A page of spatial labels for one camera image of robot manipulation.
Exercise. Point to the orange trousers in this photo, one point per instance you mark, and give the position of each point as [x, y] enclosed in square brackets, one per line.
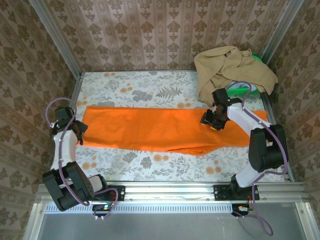
[150, 130]

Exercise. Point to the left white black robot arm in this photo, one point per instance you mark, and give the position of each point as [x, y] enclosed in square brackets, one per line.
[63, 147]

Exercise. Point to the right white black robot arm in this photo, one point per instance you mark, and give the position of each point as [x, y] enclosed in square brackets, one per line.
[240, 116]

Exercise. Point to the beige trousers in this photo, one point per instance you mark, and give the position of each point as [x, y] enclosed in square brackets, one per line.
[250, 70]

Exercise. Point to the green plastic basket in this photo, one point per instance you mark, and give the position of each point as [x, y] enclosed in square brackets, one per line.
[237, 91]

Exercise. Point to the light blue garment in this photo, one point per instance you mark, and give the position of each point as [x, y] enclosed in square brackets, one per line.
[253, 87]

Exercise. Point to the floral patterned table covering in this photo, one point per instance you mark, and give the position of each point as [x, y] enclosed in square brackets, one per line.
[160, 85]

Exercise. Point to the black connector box with LED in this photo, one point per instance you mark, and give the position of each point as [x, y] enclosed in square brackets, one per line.
[100, 207]
[241, 208]

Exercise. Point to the grey metal panel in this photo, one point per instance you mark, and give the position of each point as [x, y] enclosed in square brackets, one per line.
[162, 227]

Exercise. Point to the aluminium table side rail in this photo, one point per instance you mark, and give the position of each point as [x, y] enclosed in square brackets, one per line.
[270, 113]
[75, 87]

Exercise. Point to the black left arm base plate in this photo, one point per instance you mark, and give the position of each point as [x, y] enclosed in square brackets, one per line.
[117, 192]

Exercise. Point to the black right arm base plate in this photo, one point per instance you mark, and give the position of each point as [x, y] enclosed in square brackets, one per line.
[221, 192]

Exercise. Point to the aluminium frame post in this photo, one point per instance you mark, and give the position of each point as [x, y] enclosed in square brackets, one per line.
[57, 37]
[283, 25]

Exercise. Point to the aluminium mounting rail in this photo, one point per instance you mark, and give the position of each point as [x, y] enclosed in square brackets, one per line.
[170, 192]

